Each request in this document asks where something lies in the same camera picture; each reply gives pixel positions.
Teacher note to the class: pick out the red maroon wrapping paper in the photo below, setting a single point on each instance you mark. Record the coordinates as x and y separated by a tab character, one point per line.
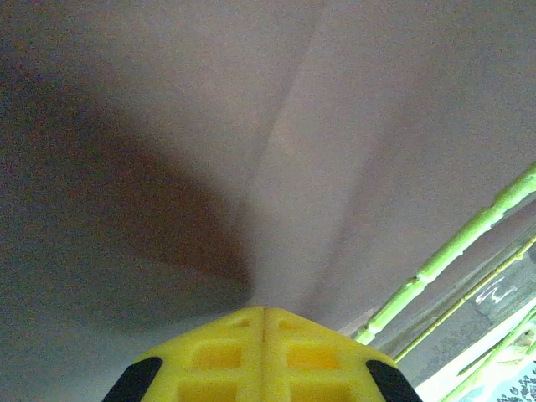
209	146

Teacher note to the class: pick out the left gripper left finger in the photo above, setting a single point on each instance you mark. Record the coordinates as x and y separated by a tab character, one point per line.
218	360

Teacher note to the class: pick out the hot pink fake rose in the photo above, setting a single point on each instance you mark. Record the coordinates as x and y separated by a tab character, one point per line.
452	247

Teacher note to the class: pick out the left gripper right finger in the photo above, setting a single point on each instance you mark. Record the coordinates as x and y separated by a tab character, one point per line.
314	360

